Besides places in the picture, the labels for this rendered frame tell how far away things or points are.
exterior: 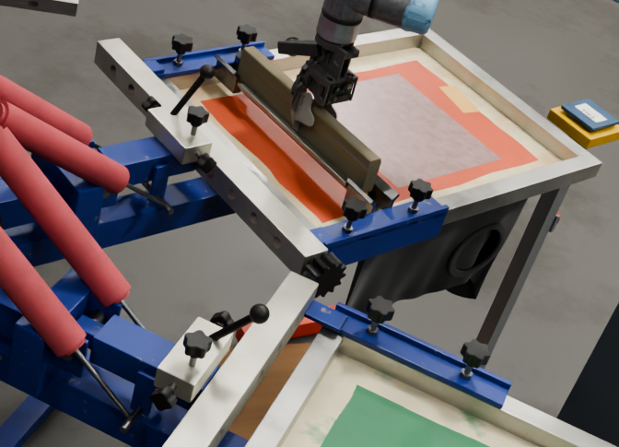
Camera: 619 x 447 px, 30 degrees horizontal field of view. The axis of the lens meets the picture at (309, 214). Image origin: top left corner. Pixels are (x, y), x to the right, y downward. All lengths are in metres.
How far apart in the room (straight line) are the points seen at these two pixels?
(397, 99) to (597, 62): 2.90
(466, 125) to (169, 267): 1.20
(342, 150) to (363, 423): 0.58
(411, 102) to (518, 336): 1.23
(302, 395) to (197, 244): 1.83
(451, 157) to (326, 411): 0.82
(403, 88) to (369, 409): 1.00
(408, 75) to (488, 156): 0.31
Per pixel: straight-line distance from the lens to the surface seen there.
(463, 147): 2.45
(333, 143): 2.14
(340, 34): 2.07
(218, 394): 1.60
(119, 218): 2.05
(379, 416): 1.77
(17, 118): 1.73
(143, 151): 2.01
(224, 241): 3.53
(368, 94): 2.52
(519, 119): 2.60
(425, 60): 2.73
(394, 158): 2.33
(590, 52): 5.44
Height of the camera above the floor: 2.18
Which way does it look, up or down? 36 degrees down
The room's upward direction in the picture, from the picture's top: 17 degrees clockwise
